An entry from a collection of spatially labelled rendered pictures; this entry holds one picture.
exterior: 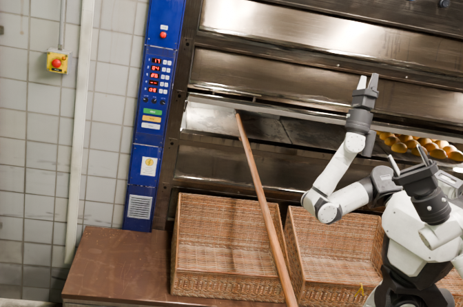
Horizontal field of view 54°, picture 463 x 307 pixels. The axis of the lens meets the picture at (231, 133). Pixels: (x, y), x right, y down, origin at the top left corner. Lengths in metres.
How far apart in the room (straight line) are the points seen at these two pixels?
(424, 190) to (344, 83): 1.14
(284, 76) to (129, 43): 0.77
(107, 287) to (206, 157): 0.79
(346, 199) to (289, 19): 0.94
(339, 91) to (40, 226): 1.74
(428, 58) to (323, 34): 0.56
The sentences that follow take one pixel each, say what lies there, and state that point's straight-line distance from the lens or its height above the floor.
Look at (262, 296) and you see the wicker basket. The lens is 2.28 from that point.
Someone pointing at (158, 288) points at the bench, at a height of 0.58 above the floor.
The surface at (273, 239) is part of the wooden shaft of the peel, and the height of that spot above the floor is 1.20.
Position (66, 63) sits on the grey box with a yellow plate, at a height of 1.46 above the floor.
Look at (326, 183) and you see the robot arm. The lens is 1.65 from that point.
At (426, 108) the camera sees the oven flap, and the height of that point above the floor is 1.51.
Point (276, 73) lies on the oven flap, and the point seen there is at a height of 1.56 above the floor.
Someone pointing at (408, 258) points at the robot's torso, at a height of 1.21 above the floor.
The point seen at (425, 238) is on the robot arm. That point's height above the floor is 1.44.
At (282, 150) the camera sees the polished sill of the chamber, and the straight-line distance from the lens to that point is 2.42.
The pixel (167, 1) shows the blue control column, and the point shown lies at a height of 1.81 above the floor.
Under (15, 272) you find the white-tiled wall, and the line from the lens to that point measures 2.93.
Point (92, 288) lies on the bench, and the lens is 2.23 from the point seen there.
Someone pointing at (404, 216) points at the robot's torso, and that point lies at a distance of 1.69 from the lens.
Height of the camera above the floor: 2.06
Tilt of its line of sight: 21 degrees down
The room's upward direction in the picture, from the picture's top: 12 degrees clockwise
